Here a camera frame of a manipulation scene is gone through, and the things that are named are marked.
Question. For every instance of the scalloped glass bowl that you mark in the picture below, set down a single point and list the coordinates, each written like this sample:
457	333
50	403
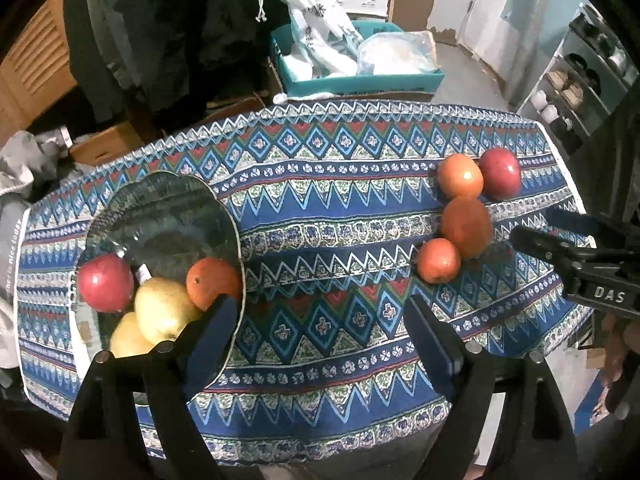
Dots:
165	220

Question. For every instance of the large yellow apple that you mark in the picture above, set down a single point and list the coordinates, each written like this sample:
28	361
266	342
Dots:
162	310

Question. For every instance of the white door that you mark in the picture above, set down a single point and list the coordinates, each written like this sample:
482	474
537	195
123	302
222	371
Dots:
500	20

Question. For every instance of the wooden louvered cabinet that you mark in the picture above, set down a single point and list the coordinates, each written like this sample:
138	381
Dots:
35	65

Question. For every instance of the teal plastic bin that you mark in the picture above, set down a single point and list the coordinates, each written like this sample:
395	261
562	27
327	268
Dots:
390	82

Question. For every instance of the white printed bag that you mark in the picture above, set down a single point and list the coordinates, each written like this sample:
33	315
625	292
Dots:
315	20

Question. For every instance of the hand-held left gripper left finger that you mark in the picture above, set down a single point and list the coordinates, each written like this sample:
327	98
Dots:
210	340

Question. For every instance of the red apple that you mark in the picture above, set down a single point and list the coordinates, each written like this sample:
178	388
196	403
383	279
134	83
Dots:
105	284
500	174

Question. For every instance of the blue patterned tablecloth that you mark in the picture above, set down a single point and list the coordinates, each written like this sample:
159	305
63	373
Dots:
340	200

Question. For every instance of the grey clothes pile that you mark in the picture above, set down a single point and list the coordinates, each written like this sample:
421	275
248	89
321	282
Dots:
30	155

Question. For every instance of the orange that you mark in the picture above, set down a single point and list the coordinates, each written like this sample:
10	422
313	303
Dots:
438	261
212	282
466	227
460	176

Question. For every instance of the person's right hand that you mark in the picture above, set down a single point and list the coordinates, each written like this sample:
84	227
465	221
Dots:
620	355

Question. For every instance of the metal shoe rack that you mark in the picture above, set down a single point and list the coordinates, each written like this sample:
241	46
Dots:
565	75

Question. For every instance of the group of shoes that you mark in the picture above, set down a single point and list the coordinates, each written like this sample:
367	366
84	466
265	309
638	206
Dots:
575	92

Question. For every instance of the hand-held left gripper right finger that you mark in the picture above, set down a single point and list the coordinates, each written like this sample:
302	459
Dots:
430	345

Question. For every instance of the plain wooden box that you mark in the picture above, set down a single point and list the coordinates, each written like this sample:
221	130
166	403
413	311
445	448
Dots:
110	145

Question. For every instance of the black hanging coat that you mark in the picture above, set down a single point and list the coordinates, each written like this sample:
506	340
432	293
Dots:
175	35

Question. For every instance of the small yellow apple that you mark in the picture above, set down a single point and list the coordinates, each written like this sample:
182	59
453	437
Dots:
127	340

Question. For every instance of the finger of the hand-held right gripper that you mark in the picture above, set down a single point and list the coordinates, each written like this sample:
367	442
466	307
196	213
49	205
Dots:
545	250
575	221

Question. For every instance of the grey printed garment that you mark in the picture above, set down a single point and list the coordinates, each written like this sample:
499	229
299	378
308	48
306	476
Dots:
12	270

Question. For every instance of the clear plastic bag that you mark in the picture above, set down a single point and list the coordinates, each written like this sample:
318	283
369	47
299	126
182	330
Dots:
400	52

